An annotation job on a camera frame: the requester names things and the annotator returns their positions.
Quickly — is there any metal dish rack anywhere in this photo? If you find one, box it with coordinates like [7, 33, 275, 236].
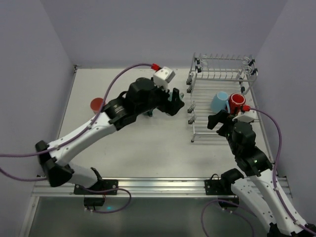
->
[186, 54, 258, 143]

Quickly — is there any light blue mug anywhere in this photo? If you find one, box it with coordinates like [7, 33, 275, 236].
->
[210, 91, 230, 113]

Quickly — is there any aluminium mounting rail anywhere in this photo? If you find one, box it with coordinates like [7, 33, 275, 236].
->
[32, 177, 220, 198]

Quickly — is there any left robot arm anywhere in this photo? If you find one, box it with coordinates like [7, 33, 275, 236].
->
[35, 78, 185, 191]

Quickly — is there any pink cup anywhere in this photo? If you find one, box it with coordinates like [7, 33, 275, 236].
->
[90, 97, 105, 115]

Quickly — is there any red mug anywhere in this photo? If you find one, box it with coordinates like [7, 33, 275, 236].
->
[228, 93, 246, 115]

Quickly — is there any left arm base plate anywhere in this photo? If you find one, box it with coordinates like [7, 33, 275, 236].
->
[74, 179, 119, 195]

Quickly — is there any light green mug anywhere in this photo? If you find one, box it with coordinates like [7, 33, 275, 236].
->
[168, 91, 184, 101]

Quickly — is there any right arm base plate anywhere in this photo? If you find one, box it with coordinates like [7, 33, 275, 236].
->
[204, 174, 236, 196]

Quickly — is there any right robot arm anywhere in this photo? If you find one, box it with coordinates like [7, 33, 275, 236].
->
[207, 110, 316, 237]

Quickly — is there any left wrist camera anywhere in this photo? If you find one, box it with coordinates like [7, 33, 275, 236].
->
[153, 67, 175, 88]

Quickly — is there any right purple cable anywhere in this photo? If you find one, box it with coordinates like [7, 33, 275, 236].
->
[200, 105, 316, 237]

